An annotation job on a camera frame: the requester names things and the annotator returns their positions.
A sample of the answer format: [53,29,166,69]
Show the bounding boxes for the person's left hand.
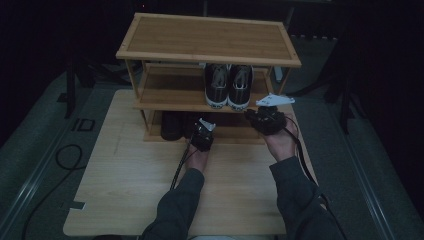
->
[184,149,210,174]

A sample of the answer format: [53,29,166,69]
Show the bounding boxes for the black metal stand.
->
[64,58,131,119]
[286,33,364,134]

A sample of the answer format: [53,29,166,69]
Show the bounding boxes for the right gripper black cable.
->
[283,114,348,240]

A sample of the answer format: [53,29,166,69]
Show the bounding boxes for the black leather shoe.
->
[181,112,201,139]
[160,111,184,141]

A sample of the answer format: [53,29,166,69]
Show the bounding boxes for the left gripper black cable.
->
[169,138,194,191]

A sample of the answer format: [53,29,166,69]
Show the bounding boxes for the wooden shoe rack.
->
[115,12,303,145]

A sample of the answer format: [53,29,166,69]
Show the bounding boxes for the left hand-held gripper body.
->
[190,117,217,153]

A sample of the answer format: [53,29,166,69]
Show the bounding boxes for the person's right hand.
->
[263,114,299,163]

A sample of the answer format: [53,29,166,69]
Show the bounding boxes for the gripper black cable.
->
[169,138,194,191]
[283,114,348,240]

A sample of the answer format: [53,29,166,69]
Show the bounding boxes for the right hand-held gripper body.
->
[251,93,296,136]

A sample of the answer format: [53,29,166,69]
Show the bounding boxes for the black white canvas sneaker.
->
[227,64,254,112]
[203,63,231,110]

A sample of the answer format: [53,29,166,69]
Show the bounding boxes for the black floor cable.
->
[21,143,84,240]

